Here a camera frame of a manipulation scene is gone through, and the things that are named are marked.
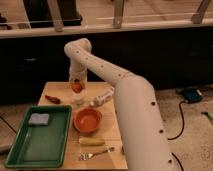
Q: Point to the grey sponge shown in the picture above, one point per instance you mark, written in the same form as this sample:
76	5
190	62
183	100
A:
39	119

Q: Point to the orange bowl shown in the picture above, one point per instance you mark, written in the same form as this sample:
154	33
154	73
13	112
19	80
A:
87	120

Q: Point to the white plastic bottle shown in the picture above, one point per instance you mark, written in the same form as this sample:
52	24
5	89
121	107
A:
102	98

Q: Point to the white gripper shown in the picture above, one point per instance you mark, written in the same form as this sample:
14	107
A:
78	72

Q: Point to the blue device on floor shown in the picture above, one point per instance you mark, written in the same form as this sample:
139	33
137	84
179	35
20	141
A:
191	95

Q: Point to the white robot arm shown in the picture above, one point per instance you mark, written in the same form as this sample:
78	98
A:
141	127

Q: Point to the yellow corn cob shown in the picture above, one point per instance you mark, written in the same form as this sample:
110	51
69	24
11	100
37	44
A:
91	141

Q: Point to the green plastic tray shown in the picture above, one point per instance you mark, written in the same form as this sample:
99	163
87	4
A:
40	146

